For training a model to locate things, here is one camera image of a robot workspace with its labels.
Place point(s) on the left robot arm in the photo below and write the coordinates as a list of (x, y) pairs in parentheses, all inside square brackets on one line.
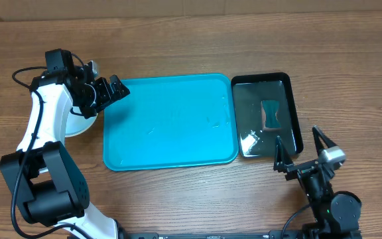
[(46, 185)]

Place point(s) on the green scrubbing sponge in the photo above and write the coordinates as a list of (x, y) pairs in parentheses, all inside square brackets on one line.
[(269, 110)]

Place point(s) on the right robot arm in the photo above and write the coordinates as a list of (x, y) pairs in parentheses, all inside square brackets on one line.
[(336, 214)]

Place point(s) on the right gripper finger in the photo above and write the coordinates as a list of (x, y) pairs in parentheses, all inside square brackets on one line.
[(321, 141), (282, 160)]

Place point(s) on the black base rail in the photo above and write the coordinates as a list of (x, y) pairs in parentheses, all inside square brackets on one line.
[(273, 234)]

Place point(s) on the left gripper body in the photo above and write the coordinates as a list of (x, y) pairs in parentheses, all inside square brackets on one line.
[(93, 95)]

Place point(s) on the teal plastic tray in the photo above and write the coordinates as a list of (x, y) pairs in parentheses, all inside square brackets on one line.
[(171, 121)]

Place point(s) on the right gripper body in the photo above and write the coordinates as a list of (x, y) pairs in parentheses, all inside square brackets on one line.
[(302, 170)]

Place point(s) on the light blue plate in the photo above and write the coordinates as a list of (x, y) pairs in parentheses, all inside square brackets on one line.
[(76, 125)]

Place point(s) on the black plastic tray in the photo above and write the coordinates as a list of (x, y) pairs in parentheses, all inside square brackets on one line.
[(248, 93)]

